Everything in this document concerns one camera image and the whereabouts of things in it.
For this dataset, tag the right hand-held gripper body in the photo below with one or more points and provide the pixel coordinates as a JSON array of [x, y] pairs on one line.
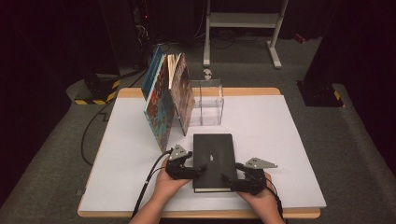
[[255, 182]]

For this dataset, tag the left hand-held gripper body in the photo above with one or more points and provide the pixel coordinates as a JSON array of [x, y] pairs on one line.
[[177, 169]]

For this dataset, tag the black hardcover book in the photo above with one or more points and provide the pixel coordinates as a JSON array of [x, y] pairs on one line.
[[214, 149]]

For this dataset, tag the light blue picture book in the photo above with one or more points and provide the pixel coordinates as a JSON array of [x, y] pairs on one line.
[[160, 109]]

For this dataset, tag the clear acrylic book rack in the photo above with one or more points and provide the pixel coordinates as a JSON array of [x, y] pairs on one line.
[[210, 102]]

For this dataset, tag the purple softcover book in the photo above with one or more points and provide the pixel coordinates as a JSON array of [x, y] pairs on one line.
[[185, 96]]

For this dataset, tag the person's right hand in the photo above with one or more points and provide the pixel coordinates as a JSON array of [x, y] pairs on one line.
[[264, 199]]

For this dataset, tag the person's left hand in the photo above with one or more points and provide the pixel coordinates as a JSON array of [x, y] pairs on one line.
[[168, 188]]

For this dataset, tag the light wooden table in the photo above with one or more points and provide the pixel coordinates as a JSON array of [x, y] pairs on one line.
[[249, 91]]

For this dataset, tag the small white floor object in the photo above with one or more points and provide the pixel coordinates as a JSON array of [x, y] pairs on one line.
[[207, 74]]

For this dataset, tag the black stand with striped base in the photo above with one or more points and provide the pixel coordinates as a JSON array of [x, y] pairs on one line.
[[320, 93], [99, 90]]

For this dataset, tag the small red floor object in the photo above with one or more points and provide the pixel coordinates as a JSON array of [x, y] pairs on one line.
[[300, 38]]

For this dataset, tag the white metal stand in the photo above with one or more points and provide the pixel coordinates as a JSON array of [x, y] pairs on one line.
[[244, 20]]

